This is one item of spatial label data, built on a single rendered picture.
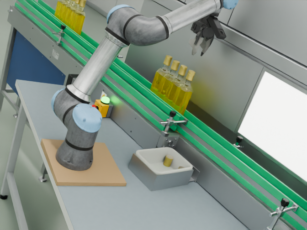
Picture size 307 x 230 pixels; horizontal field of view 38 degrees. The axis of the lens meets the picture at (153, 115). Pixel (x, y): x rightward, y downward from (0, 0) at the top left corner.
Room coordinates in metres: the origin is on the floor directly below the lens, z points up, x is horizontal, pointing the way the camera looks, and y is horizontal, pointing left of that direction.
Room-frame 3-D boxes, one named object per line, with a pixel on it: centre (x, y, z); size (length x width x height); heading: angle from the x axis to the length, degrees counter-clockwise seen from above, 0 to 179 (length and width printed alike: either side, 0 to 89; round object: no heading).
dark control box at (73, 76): (2.29, 0.47, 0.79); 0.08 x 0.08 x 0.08; 46
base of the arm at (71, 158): (1.55, 0.24, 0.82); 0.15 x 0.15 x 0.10
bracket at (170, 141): (1.87, -0.11, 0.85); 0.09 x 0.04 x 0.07; 136
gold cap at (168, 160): (1.79, -0.13, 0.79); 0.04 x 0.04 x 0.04
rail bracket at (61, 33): (2.55, 0.71, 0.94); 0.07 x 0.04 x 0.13; 136
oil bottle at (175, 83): (2.06, -0.06, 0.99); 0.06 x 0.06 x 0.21; 47
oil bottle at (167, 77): (2.10, -0.02, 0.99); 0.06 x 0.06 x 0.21; 47
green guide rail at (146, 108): (2.47, 0.56, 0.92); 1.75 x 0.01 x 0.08; 46
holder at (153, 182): (1.72, -0.13, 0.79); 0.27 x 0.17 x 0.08; 136
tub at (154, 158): (1.70, -0.11, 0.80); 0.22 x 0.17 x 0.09; 136
